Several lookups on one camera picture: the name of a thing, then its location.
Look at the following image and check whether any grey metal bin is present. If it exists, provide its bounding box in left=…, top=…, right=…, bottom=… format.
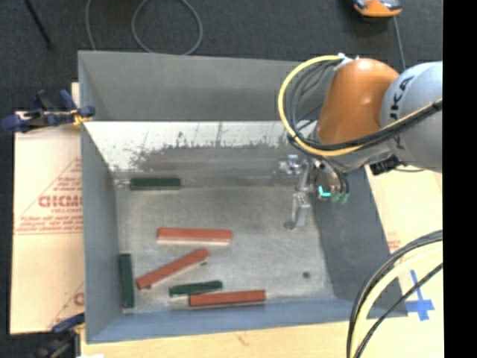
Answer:
left=77, top=50, right=408, bottom=345

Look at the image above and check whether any dark green flat block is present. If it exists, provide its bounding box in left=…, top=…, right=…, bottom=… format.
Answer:
left=119, top=252, right=136, bottom=310
left=168, top=280, right=224, bottom=298
left=129, top=177, right=183, bottom=192

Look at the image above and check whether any brown cardboard board red print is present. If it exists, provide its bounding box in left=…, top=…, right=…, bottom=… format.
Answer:
left=9, top=82, right=443, bottom=336

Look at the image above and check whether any black cylinder on white bracket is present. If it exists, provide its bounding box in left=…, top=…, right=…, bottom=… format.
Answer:
left=368, top=154, right=398, bottom=176

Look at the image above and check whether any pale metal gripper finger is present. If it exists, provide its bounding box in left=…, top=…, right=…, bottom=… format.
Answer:
left=278, top=154, right=303, bottom=176
left=284, top=191, right=312, bottom=231

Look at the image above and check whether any red-brown flat block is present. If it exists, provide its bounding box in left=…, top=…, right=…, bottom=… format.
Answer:
left=156, top=227, right=233, bottom=247
left=187, top=289, right=268, bottom=309
left=135, top=247, right=211, bottom=291

